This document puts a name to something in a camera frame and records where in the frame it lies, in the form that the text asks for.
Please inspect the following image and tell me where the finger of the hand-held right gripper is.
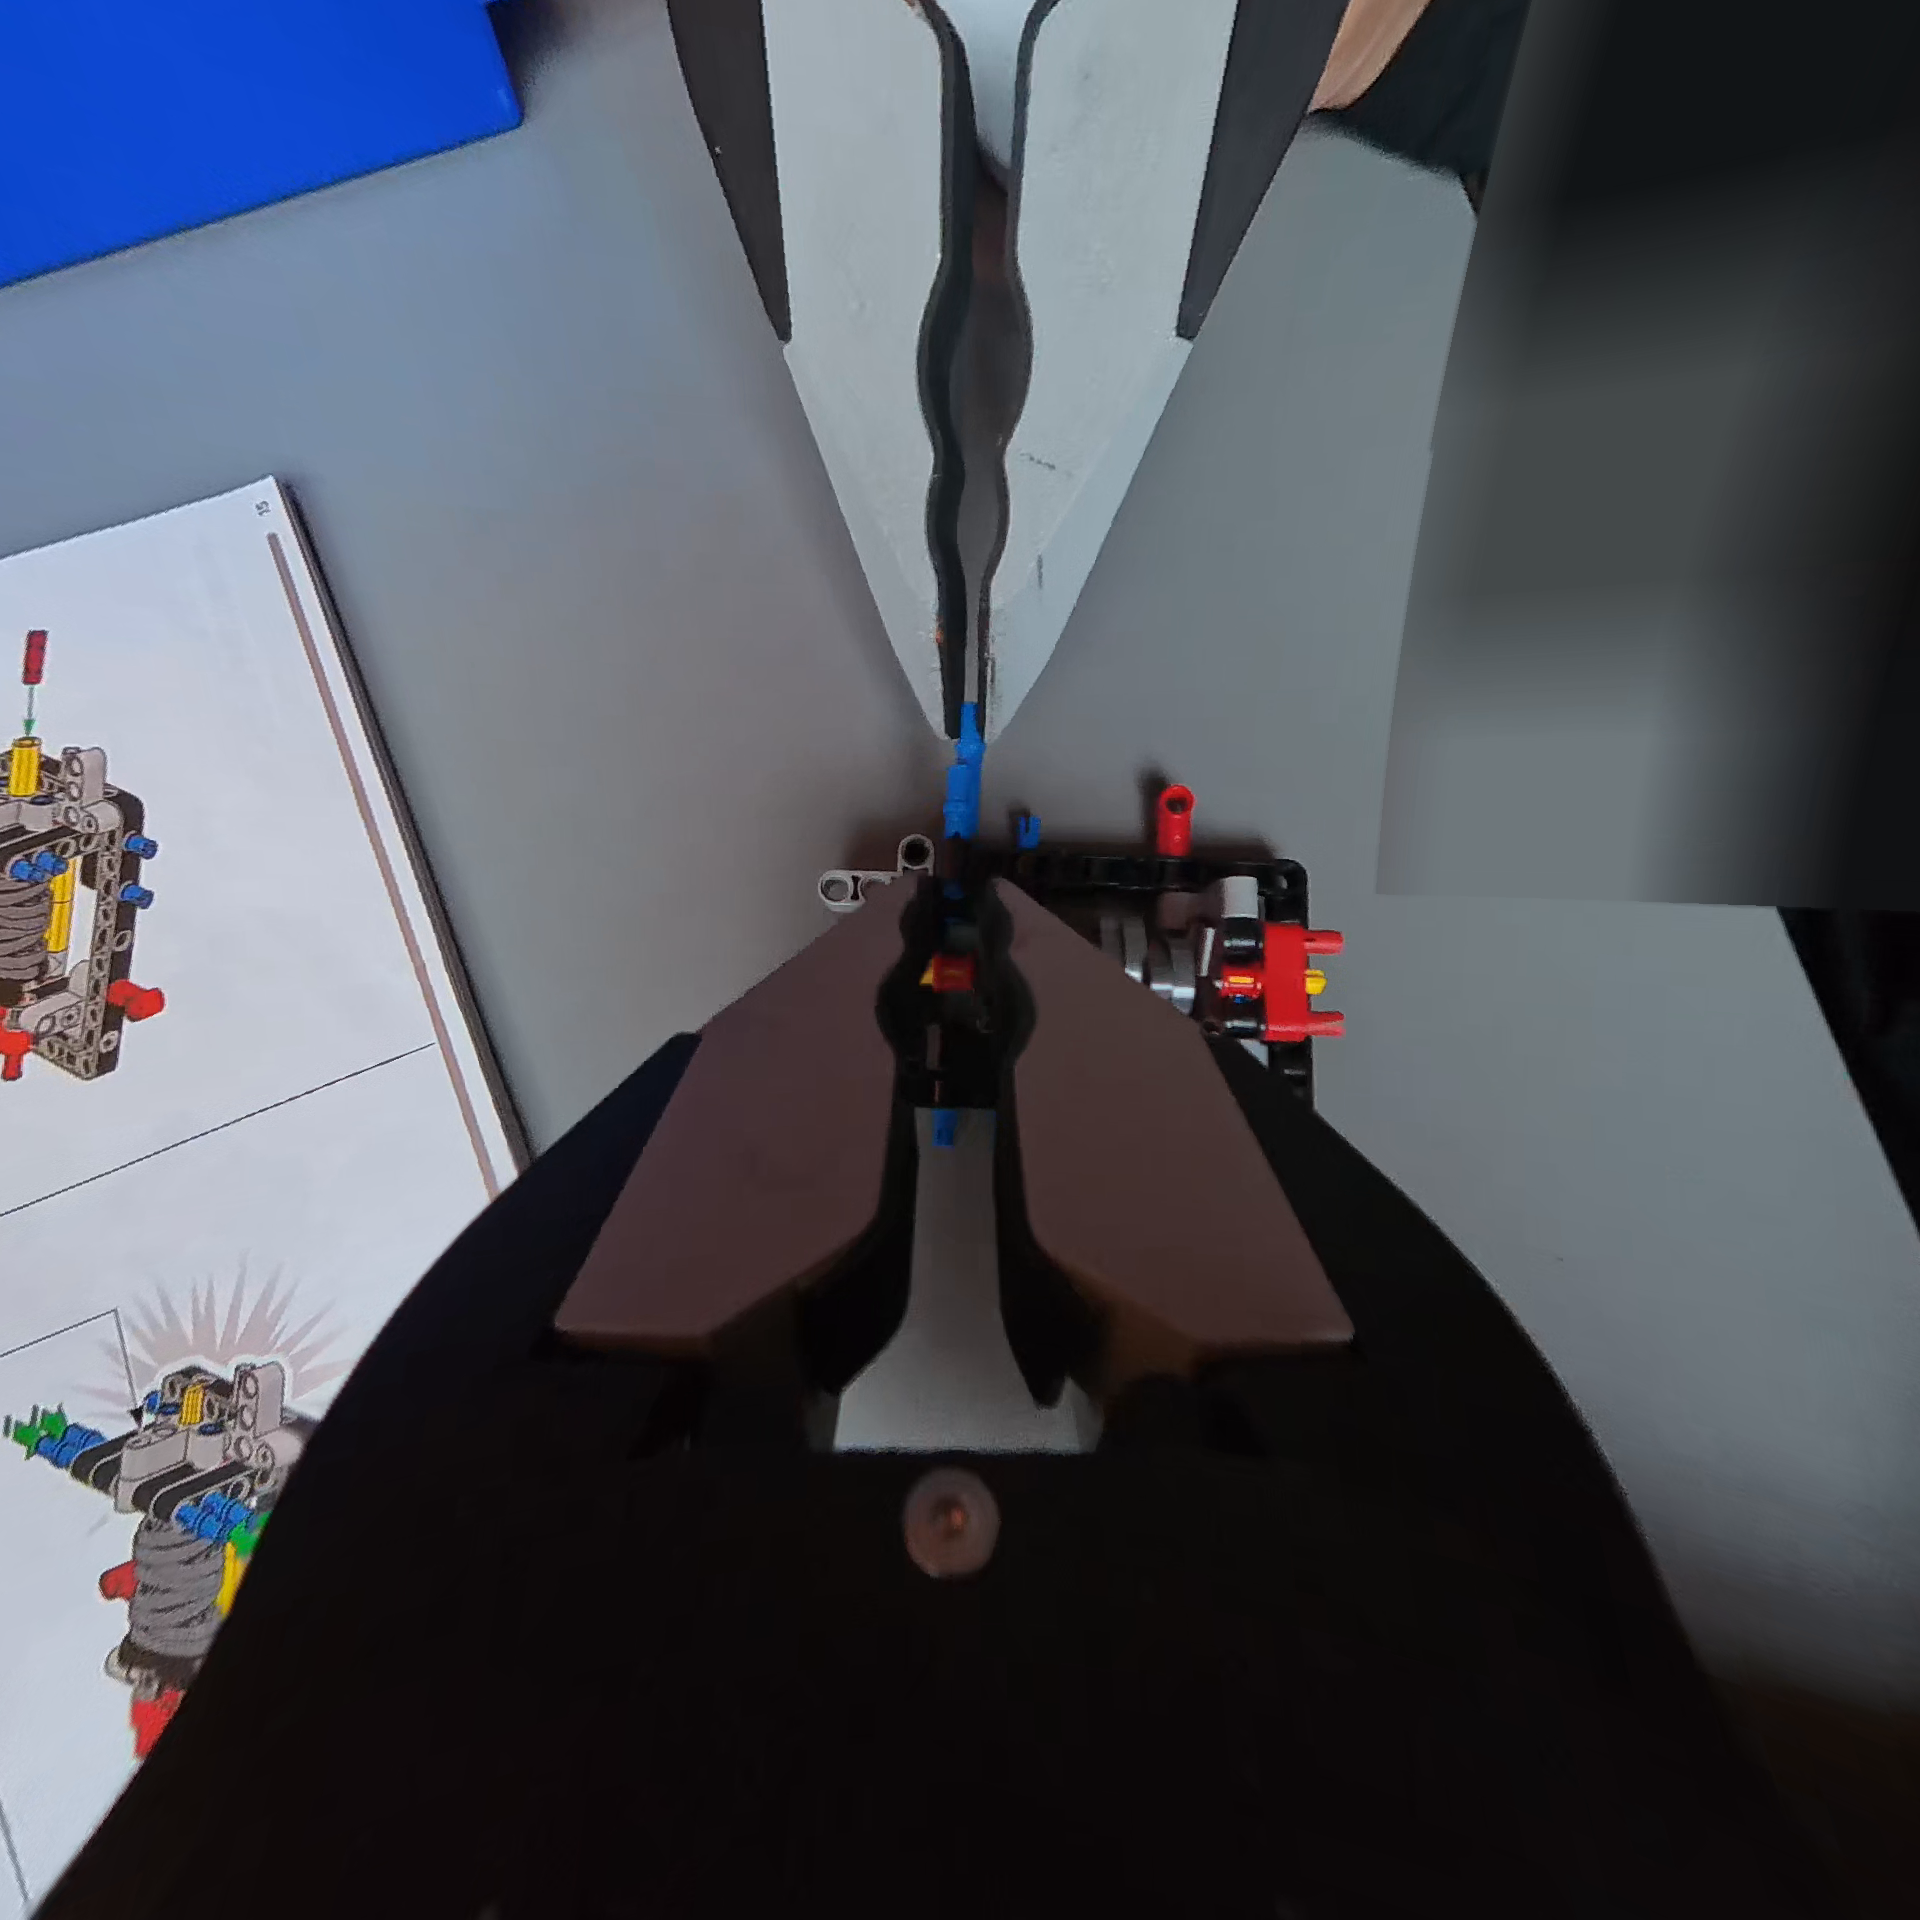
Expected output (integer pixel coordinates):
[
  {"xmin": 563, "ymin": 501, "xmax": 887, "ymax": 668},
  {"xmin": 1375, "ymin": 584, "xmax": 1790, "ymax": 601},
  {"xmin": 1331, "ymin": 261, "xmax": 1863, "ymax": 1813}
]
[
  {"xmin": 971, "ymin": 0, "xmax": 1257, "ymax": 740},
  {"xmin": 761, "ymin": 0, "xmax": 968, "ymax": 740}
]

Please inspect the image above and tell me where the blue plastic tray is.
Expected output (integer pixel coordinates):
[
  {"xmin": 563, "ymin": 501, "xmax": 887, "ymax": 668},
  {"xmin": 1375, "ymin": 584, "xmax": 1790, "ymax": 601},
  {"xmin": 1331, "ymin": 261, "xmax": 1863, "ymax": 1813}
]
[{"xmin": 0, "ymin": 0, "xmax": 525, "ymax": 293}]

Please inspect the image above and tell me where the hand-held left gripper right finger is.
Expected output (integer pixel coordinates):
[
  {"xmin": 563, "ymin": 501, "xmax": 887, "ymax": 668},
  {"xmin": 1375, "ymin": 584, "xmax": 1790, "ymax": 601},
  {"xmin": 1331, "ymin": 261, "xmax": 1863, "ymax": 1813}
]
[{"xmin": 987, "ymin": 880, "xmax": 1357, "ymax": 1415}]

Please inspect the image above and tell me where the person's right hand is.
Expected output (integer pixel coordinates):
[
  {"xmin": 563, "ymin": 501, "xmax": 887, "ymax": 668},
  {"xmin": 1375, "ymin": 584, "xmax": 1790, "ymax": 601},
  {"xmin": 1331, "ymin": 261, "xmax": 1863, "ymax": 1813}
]
[{"xmin": 1305, "ymin": 0, "xmax": 1520, "ymax": 121}]

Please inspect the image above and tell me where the lego instruction booklet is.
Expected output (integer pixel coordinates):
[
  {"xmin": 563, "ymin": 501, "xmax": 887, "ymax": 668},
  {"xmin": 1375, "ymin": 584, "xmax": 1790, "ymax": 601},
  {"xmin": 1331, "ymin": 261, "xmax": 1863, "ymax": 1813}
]
[{"xmin": 0, "ymin": 478, "xmax": 531, "ymax": 1905}]

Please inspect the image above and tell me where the black lego frame assembly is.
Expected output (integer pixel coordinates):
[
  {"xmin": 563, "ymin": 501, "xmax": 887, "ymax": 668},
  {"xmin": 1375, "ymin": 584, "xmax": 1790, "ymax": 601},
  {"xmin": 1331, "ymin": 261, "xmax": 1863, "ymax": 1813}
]
[{"xmin": 817, "ymin": 780, "xmax": 1345, "ymax": 1150}]

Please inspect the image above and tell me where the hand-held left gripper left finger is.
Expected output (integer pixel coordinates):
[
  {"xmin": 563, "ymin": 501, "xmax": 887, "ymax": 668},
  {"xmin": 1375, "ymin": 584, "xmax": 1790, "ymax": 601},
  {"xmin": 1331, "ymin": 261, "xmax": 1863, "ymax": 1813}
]
[{"xmin": 551, "ymin": 884, "xmax": 925, "ymax": 1393}]

